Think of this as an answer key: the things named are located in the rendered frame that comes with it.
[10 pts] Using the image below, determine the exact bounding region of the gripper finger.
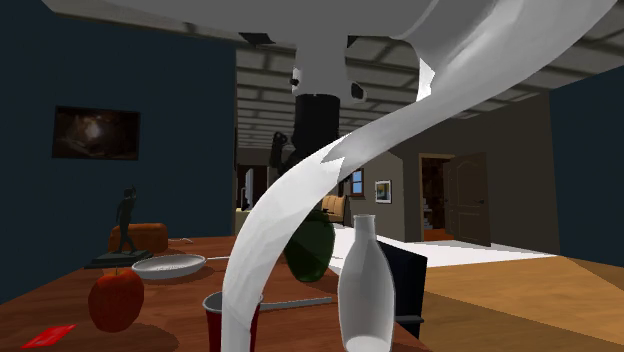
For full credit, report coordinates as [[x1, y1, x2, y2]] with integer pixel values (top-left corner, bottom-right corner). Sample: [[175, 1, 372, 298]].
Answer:
[[268, 131, 294, 178]]

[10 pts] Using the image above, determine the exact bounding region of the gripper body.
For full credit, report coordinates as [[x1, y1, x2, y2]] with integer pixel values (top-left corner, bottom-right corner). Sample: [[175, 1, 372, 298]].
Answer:
[[290, 93, 341, 165]]

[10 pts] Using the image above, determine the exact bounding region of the window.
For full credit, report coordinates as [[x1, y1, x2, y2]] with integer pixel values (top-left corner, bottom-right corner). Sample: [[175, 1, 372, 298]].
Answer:
[[348, 167, 366, 198]]

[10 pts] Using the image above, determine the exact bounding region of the tan armchair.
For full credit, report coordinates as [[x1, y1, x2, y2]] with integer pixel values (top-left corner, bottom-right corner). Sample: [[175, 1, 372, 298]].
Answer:
[[320, 194, 348, 226]]

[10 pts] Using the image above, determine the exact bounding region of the dark green vase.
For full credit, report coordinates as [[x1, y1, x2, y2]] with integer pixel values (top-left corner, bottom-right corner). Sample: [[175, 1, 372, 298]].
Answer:
[[283, 208, 337, 283]]

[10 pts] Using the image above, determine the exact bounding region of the grey knife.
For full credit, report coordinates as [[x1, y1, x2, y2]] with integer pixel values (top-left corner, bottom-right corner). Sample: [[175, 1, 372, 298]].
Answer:
[[257, 295, 335, 313]]

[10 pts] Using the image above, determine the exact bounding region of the orange-brown loaf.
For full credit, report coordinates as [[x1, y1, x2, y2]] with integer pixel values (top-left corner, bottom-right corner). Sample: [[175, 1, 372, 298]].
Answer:
[[107, 222, 170, 255]]

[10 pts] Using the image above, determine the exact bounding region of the white plate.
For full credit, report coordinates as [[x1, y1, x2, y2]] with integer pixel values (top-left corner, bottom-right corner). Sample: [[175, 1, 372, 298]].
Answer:
[[130, 253, 208, 281]]

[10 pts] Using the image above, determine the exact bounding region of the white glass bottle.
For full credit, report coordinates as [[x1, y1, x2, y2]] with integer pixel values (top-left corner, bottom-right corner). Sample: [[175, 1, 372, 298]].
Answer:
[[336, 213, 397, 352]]

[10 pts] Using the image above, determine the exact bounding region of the dark figure on base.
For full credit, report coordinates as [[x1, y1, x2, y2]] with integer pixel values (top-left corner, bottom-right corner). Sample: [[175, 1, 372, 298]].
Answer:
[[84, 185, 154, 270]]

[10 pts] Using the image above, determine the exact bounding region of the brown door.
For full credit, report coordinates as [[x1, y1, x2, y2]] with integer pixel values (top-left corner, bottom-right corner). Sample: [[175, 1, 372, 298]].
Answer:
[[418, 151, 493, 248]]

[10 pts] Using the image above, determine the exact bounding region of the red cup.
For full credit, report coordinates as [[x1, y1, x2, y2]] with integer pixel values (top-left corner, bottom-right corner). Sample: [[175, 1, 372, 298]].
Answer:
[[202, 290, 265, 352]]

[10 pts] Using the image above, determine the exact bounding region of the wooden table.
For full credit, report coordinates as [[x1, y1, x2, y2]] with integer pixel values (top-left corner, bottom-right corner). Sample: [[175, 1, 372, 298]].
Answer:
[[0, 235, 431, 352]]

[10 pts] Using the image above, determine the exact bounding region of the red apple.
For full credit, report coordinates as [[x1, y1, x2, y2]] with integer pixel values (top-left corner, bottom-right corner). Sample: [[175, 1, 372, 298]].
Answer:
[[87, 266, 146, 334]]

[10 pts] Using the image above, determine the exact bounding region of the red card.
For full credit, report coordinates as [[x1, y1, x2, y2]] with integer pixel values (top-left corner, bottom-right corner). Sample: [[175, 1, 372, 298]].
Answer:
[[19, 323, 79, 350]]

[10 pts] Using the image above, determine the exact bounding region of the small framed wall picture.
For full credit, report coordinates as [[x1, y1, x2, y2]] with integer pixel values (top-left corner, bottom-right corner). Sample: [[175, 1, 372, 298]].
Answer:
[[374, 179, 393, 205]]

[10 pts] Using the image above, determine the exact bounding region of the dark wall picture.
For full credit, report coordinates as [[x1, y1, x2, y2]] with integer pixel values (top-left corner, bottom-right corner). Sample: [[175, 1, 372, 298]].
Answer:
[[51, 105, 142, 162]]

